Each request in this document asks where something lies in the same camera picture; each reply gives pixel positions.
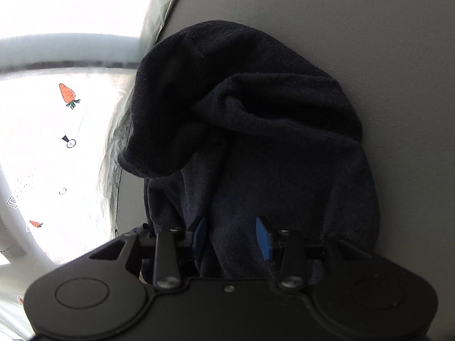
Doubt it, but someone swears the dark navy knit sweater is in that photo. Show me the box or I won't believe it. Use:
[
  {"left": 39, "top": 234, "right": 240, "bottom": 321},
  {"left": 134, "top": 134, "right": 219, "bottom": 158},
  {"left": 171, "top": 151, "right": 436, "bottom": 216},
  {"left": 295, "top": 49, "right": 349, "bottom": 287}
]
[{"left": 119, "top": 21, "right": 379, "bottom": 278}]

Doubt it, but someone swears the translucent printed window film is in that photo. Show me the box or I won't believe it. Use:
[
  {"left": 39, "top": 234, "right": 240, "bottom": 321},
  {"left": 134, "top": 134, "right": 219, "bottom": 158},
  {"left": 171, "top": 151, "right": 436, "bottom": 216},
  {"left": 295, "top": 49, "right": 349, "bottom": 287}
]
[{"left": 1, "top": 0, "right": 175, "bottom": 264}]

